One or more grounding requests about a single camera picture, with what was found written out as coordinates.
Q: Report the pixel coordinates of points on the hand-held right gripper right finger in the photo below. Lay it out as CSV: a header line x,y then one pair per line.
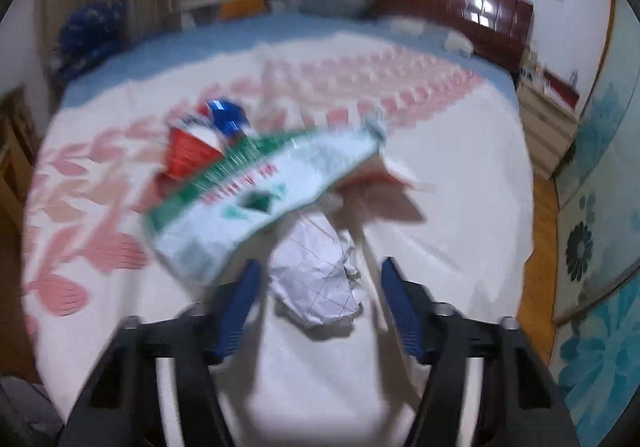
x,y
401,314

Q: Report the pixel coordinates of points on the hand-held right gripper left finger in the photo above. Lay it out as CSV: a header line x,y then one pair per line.
x,y
239,314

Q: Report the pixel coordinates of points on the white grid paper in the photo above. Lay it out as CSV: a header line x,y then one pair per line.
x,y
315,277

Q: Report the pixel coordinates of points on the white green woven bag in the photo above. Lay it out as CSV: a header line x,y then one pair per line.
x,y
280,177

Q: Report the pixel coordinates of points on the red white carton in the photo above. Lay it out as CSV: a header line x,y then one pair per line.
x,y
187,152

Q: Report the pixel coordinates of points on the blue foil wrapper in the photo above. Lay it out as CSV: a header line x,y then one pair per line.
x,y
227,119

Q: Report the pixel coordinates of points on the white leaf-print blanket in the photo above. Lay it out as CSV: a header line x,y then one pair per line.
x,y
450,252

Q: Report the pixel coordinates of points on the cream nightstand with drawers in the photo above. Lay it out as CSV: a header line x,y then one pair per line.
x,y
542,127

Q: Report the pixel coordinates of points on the glass sliding wardrobe doors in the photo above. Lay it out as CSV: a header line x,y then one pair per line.
x,y
600,177

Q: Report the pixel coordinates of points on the blue bed sheet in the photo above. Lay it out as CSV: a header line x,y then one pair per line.
x,y
200,42

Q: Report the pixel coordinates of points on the white blue striped pillow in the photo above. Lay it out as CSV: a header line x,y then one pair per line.
x,y
457,43

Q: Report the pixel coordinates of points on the wooden cabinet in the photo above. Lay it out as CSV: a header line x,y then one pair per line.
x,y
12,152

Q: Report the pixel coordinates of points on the blue printed cloth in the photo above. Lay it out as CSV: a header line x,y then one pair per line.
x,y
90,37

